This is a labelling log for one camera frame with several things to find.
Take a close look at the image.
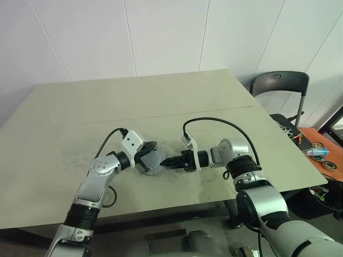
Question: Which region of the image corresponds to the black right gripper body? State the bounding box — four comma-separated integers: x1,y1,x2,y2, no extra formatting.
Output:
181,149,198,174

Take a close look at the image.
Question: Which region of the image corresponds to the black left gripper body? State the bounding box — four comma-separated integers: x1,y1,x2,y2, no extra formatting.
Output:
133,146,151,169

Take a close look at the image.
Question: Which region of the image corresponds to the dark flat bar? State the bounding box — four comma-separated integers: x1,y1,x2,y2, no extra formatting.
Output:
144,228,188,242

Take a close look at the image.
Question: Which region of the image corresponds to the grey rounded shape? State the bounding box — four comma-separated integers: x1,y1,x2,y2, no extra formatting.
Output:
182,229,223,257

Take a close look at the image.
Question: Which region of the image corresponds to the black folding chair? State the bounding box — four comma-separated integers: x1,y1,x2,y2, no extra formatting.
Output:
249,71,311,135

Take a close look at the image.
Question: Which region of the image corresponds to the clear bottle with blue cap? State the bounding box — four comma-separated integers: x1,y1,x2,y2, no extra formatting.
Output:
303,148,330,158

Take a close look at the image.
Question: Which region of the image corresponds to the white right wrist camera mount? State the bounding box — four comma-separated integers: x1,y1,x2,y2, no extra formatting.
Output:
181,134,204,172

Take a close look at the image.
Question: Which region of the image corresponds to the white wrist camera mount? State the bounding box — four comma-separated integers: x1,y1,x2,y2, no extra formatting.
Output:
121,130,147,168
181,134,204,172

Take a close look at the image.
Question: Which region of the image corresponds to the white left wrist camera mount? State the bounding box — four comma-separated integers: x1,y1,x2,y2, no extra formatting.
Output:
121,130,147,168

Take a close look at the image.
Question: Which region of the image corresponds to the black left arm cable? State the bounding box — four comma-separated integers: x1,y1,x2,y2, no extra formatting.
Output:
94,127,129,208

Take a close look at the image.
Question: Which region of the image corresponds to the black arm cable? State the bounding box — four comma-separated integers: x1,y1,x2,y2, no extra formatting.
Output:
94,127,129,208
182,117,262,172

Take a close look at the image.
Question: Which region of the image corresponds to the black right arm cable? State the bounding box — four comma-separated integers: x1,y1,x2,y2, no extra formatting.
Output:
182,117,262,172

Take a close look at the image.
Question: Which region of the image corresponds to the black table frame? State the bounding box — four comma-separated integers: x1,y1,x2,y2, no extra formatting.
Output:
0,199,243,237

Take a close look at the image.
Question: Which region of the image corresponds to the silver spoked ring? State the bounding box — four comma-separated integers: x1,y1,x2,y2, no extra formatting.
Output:
278,123,295,136

